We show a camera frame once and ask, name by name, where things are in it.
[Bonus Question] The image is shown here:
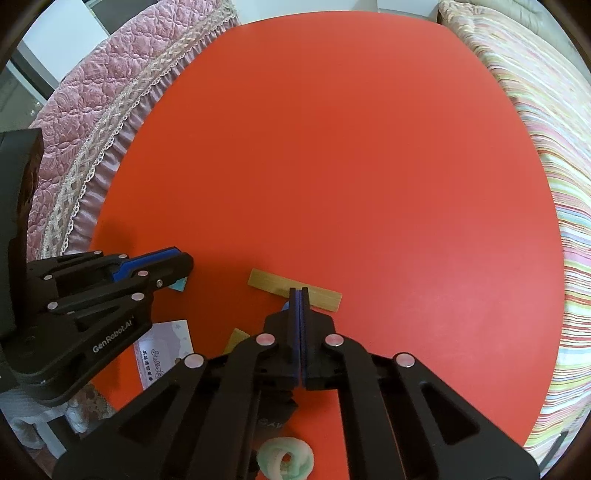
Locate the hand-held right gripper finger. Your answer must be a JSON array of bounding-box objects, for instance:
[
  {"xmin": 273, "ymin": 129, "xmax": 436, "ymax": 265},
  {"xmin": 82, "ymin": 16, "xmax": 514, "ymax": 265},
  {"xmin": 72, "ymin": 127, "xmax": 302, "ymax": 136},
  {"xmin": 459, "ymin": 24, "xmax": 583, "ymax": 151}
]
[
  {"xmin": 53, "ymin": 287, "xmax": 303, "ymax": 480},
  {"xmin": 300, "ymin": 287, "xmax": 542, "ymax": 480}
]

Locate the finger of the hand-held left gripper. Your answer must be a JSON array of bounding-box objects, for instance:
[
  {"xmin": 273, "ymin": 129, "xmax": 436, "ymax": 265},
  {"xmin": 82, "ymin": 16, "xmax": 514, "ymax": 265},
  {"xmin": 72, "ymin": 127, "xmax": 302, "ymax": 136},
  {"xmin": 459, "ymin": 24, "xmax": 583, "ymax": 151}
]
[
  {"xmin": 45, "ymin": 252, "xmax": 195, "ymax": 325},
  {"xmin": 27, "ymin": 247, "xmax": 183, "ymax": 283}
]

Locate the olive yellow strip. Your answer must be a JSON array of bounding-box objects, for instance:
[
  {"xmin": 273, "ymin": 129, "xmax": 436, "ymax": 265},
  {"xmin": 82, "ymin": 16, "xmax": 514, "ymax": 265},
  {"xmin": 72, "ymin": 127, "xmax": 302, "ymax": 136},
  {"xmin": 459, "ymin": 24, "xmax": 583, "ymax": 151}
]
[{"xmin": 248, "ymin": 268, "xmax": 344, "ymax": 313}]

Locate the pink printed packet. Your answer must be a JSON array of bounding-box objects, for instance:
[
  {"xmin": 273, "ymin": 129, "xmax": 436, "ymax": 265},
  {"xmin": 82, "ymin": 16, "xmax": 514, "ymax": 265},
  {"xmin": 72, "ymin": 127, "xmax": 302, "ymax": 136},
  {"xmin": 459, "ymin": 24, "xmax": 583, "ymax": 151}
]
[{"xmin": 133, "ymin": 319, "xmax": 194, "ymax": 391}]

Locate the small tan scrap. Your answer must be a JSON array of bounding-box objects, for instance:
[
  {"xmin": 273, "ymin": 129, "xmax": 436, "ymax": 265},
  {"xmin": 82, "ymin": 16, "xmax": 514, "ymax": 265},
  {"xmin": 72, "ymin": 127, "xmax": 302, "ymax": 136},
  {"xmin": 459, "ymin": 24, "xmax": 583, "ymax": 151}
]
[{"xmin": 222, "ymin": 327, "xmax": 251, "ymax": 356}]

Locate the pink quilted bedspread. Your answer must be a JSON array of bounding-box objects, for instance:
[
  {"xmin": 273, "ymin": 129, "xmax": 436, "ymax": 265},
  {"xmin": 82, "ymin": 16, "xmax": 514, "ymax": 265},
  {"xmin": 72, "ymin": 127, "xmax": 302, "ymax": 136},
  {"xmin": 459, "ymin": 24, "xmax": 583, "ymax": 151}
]
[{"xmin": 25, "ymin": 0, "xmax": 242, "ymax": 437}]

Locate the striped bed with beige headboard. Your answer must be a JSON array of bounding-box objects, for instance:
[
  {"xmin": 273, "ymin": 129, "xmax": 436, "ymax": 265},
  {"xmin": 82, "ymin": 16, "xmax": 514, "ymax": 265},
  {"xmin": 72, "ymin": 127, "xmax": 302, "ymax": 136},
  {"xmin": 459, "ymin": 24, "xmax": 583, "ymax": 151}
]
[{"xmin": 436, "ymin": 0, "xmax": 591, "ymax": 477}]

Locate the beige padded headboard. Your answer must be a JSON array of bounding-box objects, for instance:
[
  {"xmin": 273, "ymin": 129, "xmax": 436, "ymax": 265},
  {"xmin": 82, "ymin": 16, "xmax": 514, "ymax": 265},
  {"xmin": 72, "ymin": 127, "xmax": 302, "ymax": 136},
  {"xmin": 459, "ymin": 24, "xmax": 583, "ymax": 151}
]
[{"xmin": 480, "ymin": 0, "xmax": 580, "ymax": 51}]

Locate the pale green ring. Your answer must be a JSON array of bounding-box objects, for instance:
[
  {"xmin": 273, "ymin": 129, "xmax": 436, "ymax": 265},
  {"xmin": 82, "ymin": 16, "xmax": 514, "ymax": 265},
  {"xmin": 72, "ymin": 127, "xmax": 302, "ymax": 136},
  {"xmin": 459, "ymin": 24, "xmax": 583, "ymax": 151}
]
[{"xmin": 257, "ymin": 436, "xmax": 316, "ymax": 480}]

